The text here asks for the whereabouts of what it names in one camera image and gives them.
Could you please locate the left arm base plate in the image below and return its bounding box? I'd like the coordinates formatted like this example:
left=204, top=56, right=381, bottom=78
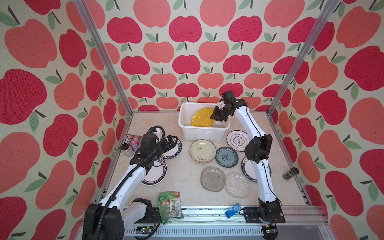
left=122, top=206, right=162, bottom=226

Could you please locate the white plate green text rim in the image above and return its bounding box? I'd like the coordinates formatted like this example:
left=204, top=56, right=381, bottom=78
left=162, top=137, right=183, bottom=160

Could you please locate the right spice jar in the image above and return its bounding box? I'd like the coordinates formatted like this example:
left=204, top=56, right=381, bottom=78
left=282, top=167, right=300, bottom=181

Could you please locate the white plastic bin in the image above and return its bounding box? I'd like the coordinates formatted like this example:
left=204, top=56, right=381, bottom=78
left=178, top=102, right=231, bottom=142

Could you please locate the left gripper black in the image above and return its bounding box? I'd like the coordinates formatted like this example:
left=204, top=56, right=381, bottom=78
left=151, top=135, right=179, bottom=159

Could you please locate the green snack packet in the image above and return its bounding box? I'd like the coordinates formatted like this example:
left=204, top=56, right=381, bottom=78
left=158, top=191, right=184, bottom=224

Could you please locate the blue patterned small plate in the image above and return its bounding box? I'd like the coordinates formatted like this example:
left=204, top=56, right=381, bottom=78
left=215, top=147, right=239, bottom=168

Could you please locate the blue small box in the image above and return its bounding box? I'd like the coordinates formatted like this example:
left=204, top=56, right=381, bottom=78
left=225, top=204, right=242, bottom=218

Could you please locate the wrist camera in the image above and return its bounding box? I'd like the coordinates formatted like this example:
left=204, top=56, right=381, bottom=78
left=218, top=91, right=236, bottom=109
left=147, top=127, right=158, bottom=135

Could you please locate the left aluminium frame post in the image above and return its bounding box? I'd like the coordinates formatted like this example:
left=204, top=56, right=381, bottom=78
left=74, top=0, right=134, bottom=117

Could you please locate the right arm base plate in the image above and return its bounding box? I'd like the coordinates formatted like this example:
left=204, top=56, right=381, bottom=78
left=240, top=207, right=286, bottom=224

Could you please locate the right aluminium frame post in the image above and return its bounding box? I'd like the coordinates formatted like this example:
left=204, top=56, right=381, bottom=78
left=267, top=0, right=341, bottom=117

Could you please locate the white plate cloud emblem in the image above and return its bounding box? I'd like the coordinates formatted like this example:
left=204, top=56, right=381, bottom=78
left=227, top=130, right=249, bottom=152

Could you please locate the yellow dotted plate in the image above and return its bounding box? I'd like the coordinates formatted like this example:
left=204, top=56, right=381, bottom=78
left=191, top=108, right=215, bottom=128

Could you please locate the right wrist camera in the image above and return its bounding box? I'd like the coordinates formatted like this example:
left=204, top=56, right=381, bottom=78
left=218, top=91, right=236, bottom=109

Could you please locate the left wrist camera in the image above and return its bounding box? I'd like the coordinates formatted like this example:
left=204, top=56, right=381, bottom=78
left=147, top=127, right=158, bottom=135

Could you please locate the grey glass plate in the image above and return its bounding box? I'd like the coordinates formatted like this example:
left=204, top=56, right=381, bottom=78
left=200, top=167, right=226, bottom=192

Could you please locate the aluminium frame post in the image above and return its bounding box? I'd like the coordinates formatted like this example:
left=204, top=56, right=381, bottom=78
left=74, top=0, right=134, bottom=117
left=267, top=0, right=341, bottom=117

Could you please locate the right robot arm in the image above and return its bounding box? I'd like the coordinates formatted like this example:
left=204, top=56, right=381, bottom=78
left=211, top=99, right=282, bottom=212

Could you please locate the cream plate with plant drawing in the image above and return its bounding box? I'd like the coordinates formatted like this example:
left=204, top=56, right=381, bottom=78
left=190, top=140, right=217, bottom=164

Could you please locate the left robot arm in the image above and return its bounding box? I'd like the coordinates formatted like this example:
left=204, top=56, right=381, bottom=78
left=82, top=126, right=178, bottom=240

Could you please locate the purple snack packet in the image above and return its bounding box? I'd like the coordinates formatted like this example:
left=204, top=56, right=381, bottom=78
left=122, top=134, right=143, bottom=151

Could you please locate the front aluminium rail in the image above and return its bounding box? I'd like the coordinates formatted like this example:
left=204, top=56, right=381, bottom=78
left=74, top=205, right=334, bottom=240

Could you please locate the clear textured glass plate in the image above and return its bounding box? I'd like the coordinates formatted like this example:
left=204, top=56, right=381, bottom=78
left=225, top=172, right=250, bottom=199

